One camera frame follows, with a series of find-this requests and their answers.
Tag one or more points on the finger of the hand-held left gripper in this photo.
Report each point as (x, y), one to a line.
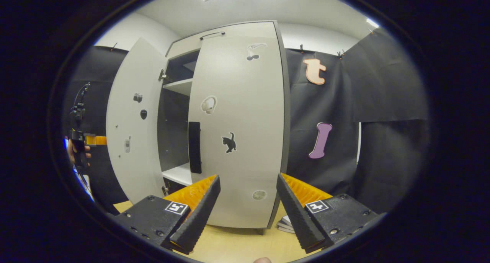
(97, 140)

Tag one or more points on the grey cabinet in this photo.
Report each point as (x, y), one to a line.
(174, 121)

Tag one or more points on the black backdrop cloth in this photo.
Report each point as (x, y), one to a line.
(383, 83)
(95, 83)

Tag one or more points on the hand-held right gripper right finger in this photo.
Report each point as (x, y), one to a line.
(298, 217)

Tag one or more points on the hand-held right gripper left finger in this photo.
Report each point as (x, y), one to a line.
(199, 217)

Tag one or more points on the small ceiling light panel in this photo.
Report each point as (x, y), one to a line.
(372, 23)

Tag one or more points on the grey cabinet door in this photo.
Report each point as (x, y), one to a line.
(130, 83)
(245, 102)

